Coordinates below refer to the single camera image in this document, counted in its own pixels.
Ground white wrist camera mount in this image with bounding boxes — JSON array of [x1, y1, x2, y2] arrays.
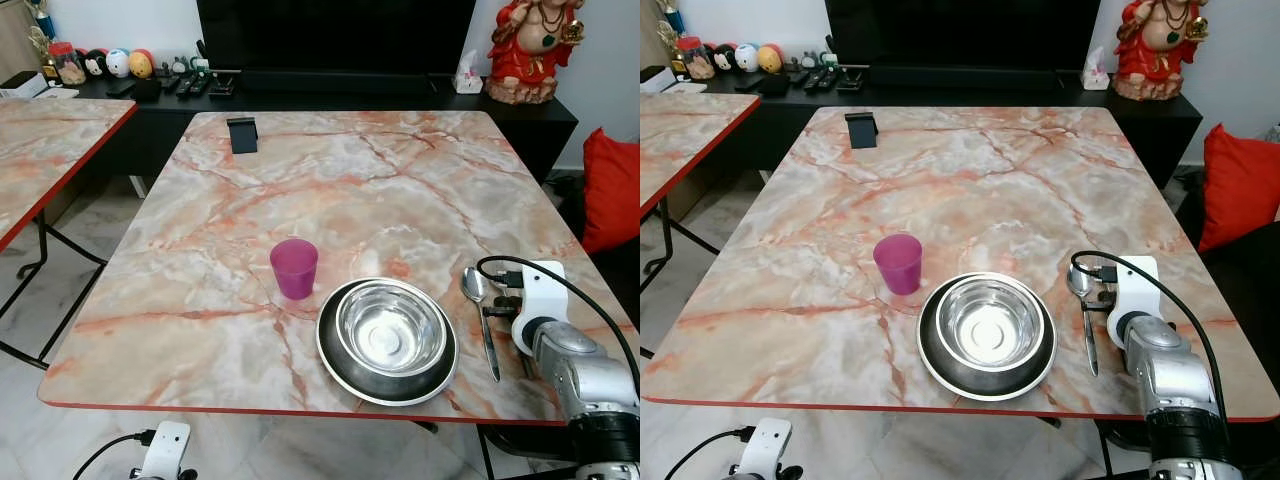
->
[[505, 260, 569, 353], [1100, 255, 1161, 346], [735, 418, 793, 480], [135, 421, 191, 480]]

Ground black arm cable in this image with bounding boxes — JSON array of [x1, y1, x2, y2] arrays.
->
[[476, 256, 641, 397], [1070, 250, 1231, 421], [665, 427, 754, 480], [72, 430, 157, 480]]

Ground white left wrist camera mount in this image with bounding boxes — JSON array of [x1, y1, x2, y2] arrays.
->
[[735, 418, 793, 480], [135, 421, 191, 480]]

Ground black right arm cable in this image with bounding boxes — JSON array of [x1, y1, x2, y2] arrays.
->
[[1070, 250, 1231, 421], [476, 256, 641, 397]]

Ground red cushion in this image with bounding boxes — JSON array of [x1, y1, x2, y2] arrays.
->
[[581, 128, 641, 256], [1198, 124, 1280, 254]]

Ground white tissue box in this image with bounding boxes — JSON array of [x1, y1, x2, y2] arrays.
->
[[453, 50, 485, 95], [1082, 46, 1111, 91]]

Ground black television console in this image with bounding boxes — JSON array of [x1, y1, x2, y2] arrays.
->
[[680, 70, 1204, 191], [60, 75, 579, 187]]

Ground gold trophy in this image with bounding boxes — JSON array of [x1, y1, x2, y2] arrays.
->
[[25, 0, 57, 77], [655, 0, 687, 43]]

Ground purple plastic cup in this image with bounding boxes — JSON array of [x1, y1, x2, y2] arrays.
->
[[269, 238, 320, 301], [873, 234, 924, 296]]

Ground red laughing buddha statue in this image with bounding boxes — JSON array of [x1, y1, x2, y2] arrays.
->
[[486, 0, 587, 106], [1112, 0, 1201, 102]]

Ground black flat television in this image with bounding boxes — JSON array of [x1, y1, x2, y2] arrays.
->
[[824, 0, 1091, 91], [196, 0, 477, 95]]

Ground jar with red lid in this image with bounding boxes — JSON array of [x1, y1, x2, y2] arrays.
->
[[50, 42, 87, 86], [680, 36, 717, 81]]

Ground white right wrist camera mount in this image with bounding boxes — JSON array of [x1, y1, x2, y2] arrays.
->
[[1100, 255, 1161, 346], [505, 260, 569, 353]]

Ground stainless steel spoon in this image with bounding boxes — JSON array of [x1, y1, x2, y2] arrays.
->
[[461, 267, 502, 383], [1066, 263, 1101, 378]]

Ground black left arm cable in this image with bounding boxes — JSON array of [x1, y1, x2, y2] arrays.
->
[[72, 430, 157, 480], [665, 427, 754, 480]]

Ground black sofa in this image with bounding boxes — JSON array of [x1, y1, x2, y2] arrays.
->
[[1175, 170, 1280, 401], [560, 175, 641, 331]]

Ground stainless steel bowl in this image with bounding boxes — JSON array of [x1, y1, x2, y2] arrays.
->
[[938, 275, 1046, 372], [335, 281, 449, 377]]

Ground black folding table legs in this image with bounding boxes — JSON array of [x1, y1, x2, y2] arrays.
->
[[640, 205, 723, 297], [0, 213, 109, 372]]

